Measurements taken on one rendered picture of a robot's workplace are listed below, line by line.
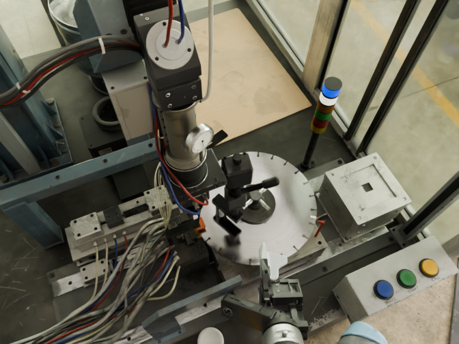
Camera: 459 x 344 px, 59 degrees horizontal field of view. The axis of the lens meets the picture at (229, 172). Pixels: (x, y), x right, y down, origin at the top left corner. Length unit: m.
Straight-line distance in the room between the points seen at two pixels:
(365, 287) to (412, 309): 1.04
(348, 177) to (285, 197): 0.23
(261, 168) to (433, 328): 1.30
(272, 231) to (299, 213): 0.09
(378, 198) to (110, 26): 0.87
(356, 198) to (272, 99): 0.53
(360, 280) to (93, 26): 0.85
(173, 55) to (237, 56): 1.17
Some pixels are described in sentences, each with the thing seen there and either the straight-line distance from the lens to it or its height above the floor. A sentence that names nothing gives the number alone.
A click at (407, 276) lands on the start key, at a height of 0.91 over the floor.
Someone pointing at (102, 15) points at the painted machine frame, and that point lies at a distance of 0.66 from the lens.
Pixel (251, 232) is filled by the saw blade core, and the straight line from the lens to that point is 1.05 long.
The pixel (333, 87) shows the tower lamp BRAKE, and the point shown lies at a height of 1.16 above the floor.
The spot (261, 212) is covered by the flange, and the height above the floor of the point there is 0.96.
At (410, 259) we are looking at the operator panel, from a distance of 1.19.
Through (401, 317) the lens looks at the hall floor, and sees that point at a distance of 2.12.
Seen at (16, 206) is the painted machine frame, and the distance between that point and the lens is 1.12.
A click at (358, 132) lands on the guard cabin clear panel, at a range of 1.42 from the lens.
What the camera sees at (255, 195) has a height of 1.00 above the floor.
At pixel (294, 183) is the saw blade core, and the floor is 0.95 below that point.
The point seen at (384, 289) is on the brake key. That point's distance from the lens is 1.13.
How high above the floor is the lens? 1.93
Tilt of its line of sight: 60 degrees down
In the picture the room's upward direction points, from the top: 1 degrees clockwise
